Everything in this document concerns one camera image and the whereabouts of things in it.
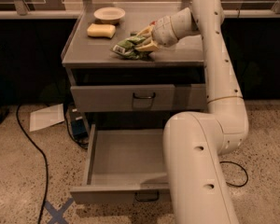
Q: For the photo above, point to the white bowl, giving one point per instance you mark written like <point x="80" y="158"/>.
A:
<point x="109" y="15"/>

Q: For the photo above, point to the grey drawer cabinet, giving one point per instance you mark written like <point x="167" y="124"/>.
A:
<point x="89" y="61"/>

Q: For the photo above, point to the blue floor tape cross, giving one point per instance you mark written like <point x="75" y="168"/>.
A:
<point x="57" y="214"/>

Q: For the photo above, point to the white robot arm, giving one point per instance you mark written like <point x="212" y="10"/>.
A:
<point x="193" y="141"/>

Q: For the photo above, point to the closed top drawer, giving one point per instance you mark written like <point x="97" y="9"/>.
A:
<point x="160" y="97"/>

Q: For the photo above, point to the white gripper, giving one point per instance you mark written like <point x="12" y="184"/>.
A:
<point x="161" y="32"/>

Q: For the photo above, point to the green jalapeno chip bag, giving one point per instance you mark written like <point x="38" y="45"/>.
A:
<point x="126" y="48"/>

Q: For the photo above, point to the open middle drawer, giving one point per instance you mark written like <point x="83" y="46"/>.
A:
<point x="123" y="166"/>

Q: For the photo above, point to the yellow sponge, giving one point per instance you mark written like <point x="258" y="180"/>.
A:
<point x="101" y="30"/>

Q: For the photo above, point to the white paper sheet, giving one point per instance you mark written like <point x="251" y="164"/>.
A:
<point x="46" y="117"/>

